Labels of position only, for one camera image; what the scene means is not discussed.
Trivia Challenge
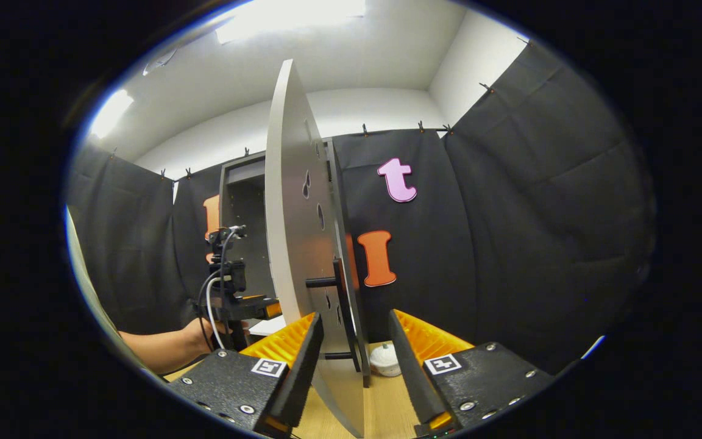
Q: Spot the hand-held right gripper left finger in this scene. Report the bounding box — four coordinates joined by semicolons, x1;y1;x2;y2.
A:
165;312;325;437

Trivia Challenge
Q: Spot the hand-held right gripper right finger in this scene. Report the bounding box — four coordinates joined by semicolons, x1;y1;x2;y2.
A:
388;309;556;437

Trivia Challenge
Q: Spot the black door handle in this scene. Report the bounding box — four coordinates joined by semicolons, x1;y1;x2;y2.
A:
306;257;362;373

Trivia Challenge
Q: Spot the beige cabinet door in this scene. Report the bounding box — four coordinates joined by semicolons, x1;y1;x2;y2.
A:
264;59;371;438

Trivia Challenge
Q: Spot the grey cabinet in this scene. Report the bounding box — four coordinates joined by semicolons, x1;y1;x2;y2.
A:
219;149;288;337

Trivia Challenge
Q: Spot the small white round object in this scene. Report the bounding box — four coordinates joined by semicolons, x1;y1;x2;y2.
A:
369;343;402;377

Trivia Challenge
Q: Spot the black backdrop cloth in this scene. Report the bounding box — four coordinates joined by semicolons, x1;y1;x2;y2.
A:
65;40;656;373

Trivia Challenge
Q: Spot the small ceiling light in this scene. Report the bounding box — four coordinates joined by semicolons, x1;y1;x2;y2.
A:
89;90;135;140

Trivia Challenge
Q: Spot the white cable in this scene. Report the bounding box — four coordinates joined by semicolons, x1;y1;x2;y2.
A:
205;274;227;350

